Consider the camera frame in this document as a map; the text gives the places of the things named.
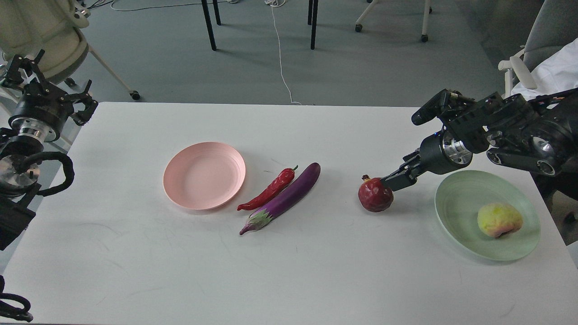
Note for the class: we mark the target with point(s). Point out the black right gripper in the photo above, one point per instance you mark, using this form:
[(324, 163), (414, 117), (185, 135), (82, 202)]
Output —
[(439, 153)]

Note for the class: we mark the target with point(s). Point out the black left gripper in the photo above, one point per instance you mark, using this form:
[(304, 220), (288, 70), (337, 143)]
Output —
[(40, 104)]

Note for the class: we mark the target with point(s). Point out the red pomegranate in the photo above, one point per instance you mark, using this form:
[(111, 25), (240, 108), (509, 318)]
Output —
[(373, 195)]

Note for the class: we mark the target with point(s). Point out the yellow green apple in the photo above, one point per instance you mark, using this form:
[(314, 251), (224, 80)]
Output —
[(499, 218)]

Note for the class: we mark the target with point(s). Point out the red chili pepper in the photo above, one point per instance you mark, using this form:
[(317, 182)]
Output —
[(281, 182)]

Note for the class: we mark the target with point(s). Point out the purple eggplant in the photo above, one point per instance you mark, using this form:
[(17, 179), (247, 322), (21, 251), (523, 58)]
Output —
[(283, 201)]

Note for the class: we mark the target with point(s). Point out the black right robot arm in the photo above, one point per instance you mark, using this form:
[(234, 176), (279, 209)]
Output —
[(537, 136)]

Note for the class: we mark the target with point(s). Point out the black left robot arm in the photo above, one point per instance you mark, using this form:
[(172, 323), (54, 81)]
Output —
[(22, 152)]

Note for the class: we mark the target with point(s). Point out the light green plate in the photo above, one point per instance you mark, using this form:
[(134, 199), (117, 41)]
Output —
[(458, 200)]

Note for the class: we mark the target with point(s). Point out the beige office chair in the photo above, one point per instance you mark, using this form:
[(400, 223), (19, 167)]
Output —
[(27, 26)]

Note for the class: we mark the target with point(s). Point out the white chair base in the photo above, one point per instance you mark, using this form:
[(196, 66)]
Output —
[(396, 19)]

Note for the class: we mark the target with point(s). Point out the pink plastic plate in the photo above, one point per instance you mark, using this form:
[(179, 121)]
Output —
[(204, 176)]

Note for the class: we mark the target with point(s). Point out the white cloth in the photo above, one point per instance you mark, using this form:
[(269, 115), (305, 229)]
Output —
[(557, 73)]

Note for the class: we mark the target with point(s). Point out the black table legs left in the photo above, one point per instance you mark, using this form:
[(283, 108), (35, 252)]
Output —
[(208, 21)]

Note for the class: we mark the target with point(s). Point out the black table legs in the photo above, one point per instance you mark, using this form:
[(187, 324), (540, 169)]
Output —
[(312, 21), (208, 21)]

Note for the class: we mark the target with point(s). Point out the black table legs right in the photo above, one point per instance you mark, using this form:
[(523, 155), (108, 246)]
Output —
[(312, 21)]

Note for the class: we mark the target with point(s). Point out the grey office chair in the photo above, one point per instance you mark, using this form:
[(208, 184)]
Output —
[(555, 26)]

